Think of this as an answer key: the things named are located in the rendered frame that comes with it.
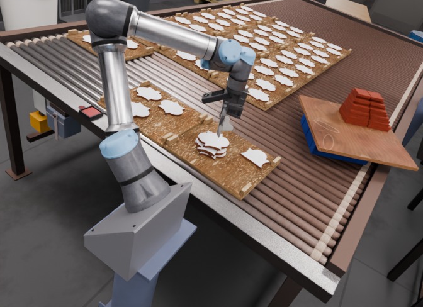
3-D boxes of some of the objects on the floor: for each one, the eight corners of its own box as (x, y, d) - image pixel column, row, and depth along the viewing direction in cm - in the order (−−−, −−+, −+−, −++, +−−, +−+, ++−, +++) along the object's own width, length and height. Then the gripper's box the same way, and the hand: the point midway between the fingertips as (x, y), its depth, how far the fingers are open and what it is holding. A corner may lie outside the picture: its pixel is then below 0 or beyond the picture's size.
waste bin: (131, 11, 542) (134, -32, 503) (155, 22, 527) (161, -21, 489) (107, 16, 504) (110, -30, 466) (133, 28, 489) (138, -18, 451)
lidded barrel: (38, 36, 401) (33, -27, 360) (72, 54, 385) (70, -9, 345) (-8, 46, 359) (-20, -23, 318) (28, 66, 343) (20, -3, 302)
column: (128, 402, 148) (153, 306, 96) (67, 347, 159) (59, 234, 107) (177, 330, 177) (217, 225, 125) (123, 287, 188) (138, 175, 136)
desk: (347, 45, 681) (366, 5, 634) (347, 70, 565) (371, 23, 518) (311, 33, 690) (328, -6, 644) (304, 55, 574) (325, 8, 527)
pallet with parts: (222, -6, 775) (226, -24, 752) (257, 8, 748) (263, -10, 725) (191, 0, 674) (194, -21, 651) (230, 17, 648) (235, -5, 624)
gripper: (248, 102, 123) (233, 145, 135) (248, 79, 139) (235, 119, 150) (225, 97, 122) (212, 139, 134) (228, 74, 138) (216, 114, 150)
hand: (218, 127), depth 142 cm, fingers open, 14 cm apart
